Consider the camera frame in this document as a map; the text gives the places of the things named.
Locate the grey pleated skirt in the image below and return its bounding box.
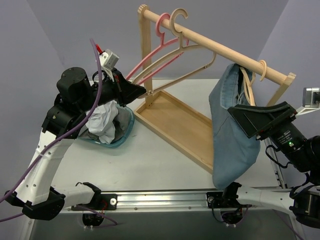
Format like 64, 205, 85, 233
79, 104, 130, 143

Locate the teal plastic basin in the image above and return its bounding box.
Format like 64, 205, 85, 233
78, 106, 135, 149

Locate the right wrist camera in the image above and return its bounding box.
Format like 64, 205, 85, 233
296, 87, 320, 116

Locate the pink plastic hanger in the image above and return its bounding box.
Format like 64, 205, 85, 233
125, 13, 184, 85

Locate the aluminium mounting rail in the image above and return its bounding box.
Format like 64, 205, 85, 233
26, 190, 299, 213

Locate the wooden clothes rack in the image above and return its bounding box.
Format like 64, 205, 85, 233
134, 4, 296, 173

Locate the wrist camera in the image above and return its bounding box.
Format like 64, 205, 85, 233
296, 87, 320, 116
95, 44, 120, 76

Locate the white garment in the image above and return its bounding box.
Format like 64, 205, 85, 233
85, 101, 119, 144

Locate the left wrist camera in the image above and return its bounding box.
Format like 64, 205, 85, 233
95, 44, 120, 76

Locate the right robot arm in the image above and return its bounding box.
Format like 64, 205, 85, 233
222, 101, 320, 229

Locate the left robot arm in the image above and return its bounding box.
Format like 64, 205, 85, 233
3, 67, 147, 221

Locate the beige hanger of denim skirt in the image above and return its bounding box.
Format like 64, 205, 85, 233
239, 59, 267, 106

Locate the beige hanger of white garment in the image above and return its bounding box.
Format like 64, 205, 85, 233
134, 8, 217, 99

